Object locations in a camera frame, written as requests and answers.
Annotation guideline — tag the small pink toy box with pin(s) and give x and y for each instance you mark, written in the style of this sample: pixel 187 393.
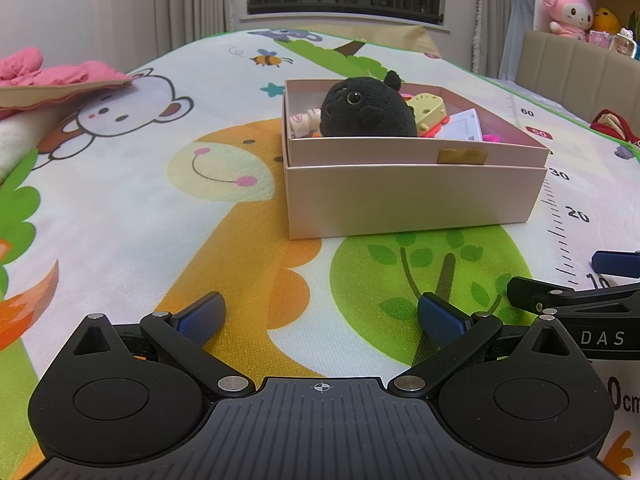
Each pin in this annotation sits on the small pink toy box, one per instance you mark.
pixel 599 39

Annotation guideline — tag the red and beige toy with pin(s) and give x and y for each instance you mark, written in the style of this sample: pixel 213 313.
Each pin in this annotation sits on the red and beige toy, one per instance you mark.
pixel 615 125

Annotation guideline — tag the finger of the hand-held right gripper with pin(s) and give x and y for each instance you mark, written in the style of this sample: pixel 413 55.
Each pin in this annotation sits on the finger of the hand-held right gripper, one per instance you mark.
pixel 530 291
pixel 617 265

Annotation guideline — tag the tan bed sheet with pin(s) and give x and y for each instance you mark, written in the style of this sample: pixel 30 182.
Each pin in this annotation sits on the tan bed sheet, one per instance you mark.
pixel 400 40

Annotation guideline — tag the white plug adapter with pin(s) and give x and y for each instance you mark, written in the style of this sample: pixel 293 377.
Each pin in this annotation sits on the white plug adapter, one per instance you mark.
pixel 462 127

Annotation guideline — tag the grey curtain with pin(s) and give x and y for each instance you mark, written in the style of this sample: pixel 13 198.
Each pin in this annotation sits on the grey curtain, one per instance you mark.
pixel 205 0
pixel 500 10

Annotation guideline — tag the pink quilted blanket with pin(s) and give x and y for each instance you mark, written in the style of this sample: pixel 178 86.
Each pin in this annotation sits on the pink quilted blanket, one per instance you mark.
pixel 60 72

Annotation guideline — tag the yellow plush toy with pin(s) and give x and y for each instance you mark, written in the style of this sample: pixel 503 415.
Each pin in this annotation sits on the yellow plush toy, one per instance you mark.
pixel 606 21

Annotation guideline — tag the white toy milk bottle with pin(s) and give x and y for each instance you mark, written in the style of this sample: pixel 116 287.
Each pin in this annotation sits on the white toy milk bottle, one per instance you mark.
pixel 305 121

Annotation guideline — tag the orange plastic toy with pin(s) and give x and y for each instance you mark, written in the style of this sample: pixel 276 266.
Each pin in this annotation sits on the orange plastic toy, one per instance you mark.
pixel 316 135

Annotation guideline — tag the beige padded headboard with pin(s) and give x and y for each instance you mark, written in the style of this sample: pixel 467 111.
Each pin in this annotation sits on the beige padded headboard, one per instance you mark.
pixel 565 70

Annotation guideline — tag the pink plush bunny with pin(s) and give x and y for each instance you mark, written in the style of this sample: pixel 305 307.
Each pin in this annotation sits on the pink plush bunny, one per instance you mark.
pixel 567 10

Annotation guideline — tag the white fleece blanket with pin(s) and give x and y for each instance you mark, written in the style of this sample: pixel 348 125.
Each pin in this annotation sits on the white fleece blanket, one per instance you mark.
pixel 15 145

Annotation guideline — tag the pink cardboard box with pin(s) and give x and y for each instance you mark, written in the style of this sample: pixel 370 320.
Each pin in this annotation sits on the pink cardboard box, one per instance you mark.
pixel 400 200

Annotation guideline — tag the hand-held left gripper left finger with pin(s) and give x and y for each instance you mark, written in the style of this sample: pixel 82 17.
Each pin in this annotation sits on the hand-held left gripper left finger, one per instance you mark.
pixel 200 317

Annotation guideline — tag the clear baby bottle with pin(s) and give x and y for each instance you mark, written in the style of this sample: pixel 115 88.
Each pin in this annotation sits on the clear baby bottle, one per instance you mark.
pixel 624 44

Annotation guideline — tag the black plush toy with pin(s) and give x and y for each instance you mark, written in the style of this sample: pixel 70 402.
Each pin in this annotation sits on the black plush toy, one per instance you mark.
pixel 365 110

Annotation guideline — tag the pink toy net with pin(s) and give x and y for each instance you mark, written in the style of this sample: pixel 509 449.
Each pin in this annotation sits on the pink toy net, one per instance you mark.
pixel 491 137

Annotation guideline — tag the white window sill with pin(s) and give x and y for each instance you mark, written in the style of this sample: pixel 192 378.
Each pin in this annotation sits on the white window sill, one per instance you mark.
pixel 350 21

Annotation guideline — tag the translucent plastic bag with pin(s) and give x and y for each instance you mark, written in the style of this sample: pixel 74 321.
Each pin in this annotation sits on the translucent plastic bag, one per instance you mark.
pixel 520 35

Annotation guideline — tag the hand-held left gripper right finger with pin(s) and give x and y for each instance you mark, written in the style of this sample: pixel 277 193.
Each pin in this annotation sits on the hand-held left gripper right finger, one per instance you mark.
pixel 442 319

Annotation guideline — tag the printed play mat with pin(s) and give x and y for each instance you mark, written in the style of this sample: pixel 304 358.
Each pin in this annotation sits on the printed play mat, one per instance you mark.
pixel 125 185

